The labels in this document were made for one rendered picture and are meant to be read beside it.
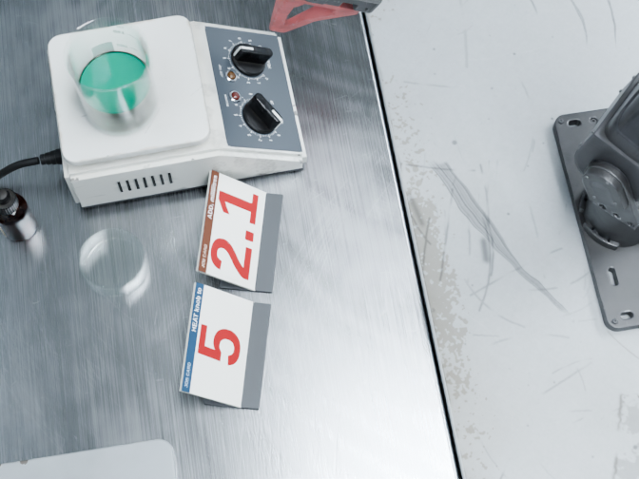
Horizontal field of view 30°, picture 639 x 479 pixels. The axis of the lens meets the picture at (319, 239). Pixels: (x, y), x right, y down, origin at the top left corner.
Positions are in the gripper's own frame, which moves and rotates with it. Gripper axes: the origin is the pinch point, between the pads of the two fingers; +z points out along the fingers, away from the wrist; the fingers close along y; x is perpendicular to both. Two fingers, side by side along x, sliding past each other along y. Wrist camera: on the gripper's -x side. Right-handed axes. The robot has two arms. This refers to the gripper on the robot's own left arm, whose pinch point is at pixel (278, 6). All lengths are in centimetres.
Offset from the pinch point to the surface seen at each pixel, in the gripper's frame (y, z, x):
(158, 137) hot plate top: 8.9, 7.9, -8.3
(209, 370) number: 26.9, 12.4, -4.2
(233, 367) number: 26.6, 12.7, -1.9
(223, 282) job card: 19.0, 13.3, -1.3
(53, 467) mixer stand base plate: 32.2, 20.3, -14.8
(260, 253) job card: 16.9, 11.7, 1.7
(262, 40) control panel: -1.6, 7.3, 2.8
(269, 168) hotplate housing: 10.1, 9.1, 2.4
